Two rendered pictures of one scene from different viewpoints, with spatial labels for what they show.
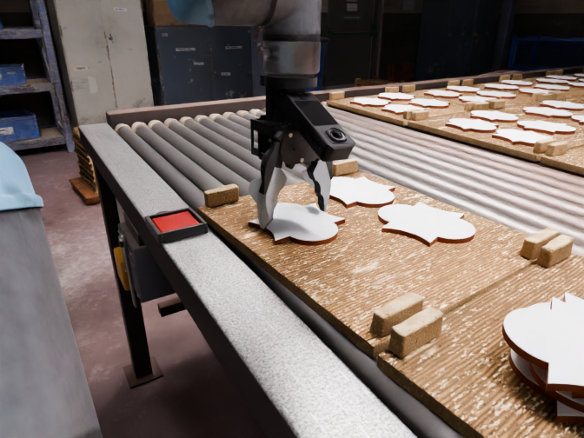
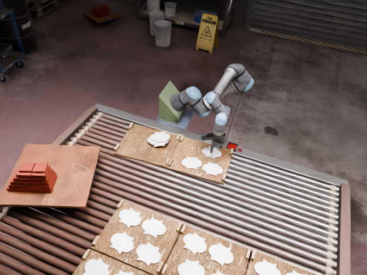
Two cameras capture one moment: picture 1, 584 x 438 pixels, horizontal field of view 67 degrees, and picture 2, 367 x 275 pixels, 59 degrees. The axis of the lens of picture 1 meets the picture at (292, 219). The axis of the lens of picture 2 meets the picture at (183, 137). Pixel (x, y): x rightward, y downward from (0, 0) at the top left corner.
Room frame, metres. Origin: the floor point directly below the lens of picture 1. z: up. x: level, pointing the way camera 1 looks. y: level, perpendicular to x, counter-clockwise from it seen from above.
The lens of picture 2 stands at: (1.75, -1.32, 2.62)
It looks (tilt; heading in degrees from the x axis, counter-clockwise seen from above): 42 degrees down; 139
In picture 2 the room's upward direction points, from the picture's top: 5 degrees clockwise
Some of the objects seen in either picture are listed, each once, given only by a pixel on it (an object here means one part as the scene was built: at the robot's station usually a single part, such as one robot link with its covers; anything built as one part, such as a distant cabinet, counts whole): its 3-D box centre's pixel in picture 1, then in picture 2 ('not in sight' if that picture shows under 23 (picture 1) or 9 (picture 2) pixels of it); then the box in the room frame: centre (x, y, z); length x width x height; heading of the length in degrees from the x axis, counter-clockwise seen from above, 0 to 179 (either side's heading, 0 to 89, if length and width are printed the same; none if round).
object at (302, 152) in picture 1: (287, 120); (218, 139); (0.63, 0.01, 1.09); 0.09 x 0.08 x 0.12; 35
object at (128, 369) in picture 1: (125, 275); not in sight; (1.28, 0.56, 0.43); 0.12 x 0.12 x 0.85; 31
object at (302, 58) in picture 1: (289, 59); (218, 130); (0.62, 0.00, 1.17); 0.08 x 0.08 x 0.05
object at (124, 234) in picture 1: (150, 258); not in sight; (0.80, 0.29, 0.77); 0.14 x 0.11 x 0.18; 31
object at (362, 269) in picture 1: (361, 229); (201, 159); (0.60, -0.10, 0.93); 0.41 x 0.35 x 0.02; 35
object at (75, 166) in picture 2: not in sight; (53, 173); (0.24, -1.04, 1.03); 0.50 x 0.50 x 0.02; 53
